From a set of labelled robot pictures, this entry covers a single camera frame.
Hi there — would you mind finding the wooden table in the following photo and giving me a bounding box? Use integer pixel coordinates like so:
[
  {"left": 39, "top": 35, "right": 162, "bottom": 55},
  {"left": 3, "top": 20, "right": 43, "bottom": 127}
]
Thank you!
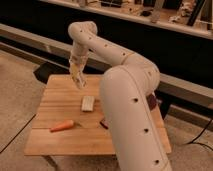
[{"left": 25, "top": 75, "right": 171, "bottom": 156}]

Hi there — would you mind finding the cluttered background shelf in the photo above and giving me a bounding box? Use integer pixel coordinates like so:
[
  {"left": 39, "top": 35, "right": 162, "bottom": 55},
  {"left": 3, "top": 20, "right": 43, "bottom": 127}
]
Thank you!
[{"left": 41, "top": 0, "right": 213, "bottom": 40}]

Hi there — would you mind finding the black cable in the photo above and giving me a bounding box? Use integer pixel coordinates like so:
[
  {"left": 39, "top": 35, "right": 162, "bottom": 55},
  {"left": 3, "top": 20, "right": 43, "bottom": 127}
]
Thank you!
[{"left": 184, "top": 117, "right": 213, "bottom": 151}]

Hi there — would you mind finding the white rectangular sponge block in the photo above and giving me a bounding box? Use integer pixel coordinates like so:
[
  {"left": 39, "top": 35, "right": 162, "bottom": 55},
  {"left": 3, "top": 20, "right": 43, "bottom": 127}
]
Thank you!
[{"left": 81, "top": 96, "right": 95, "bottom": 112}]

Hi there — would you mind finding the orange carrot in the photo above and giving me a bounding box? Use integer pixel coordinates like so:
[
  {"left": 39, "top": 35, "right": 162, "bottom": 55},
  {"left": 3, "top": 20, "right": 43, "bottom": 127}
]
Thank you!
[{"left": 50, "top": 120, "right": 80, "bottom": 133}]

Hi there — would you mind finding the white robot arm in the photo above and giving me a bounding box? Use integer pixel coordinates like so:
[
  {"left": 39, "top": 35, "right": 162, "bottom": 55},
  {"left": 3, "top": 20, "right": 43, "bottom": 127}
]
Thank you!
[{"left": 68, "top": 21, "right": 172, "bottom": 171}]

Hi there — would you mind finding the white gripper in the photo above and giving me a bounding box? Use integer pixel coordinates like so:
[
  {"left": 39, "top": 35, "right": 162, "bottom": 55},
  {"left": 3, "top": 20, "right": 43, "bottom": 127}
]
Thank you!
[{"left": 69, "top": 55, "right": 88, "bottom": 88}]

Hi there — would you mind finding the black floor object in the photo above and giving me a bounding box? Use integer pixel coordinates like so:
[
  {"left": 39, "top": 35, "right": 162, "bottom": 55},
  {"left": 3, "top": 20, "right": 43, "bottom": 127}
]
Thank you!
[{"left": 34, "top": 62, "right": 69, "bottom": 83}]

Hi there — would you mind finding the dark chocolate bar wrapper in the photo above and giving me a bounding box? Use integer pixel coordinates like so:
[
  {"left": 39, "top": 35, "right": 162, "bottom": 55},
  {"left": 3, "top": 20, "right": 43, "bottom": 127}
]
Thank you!
[{"left": 99, "top": 118, "right": 109, "bottom": 129}]

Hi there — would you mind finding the purple ceramic bowl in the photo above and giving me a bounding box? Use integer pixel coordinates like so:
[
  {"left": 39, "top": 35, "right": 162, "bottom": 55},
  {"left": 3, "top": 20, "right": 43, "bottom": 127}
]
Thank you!
[{"left": 147, "top": 94, "right": 157, "bottom": 110}]

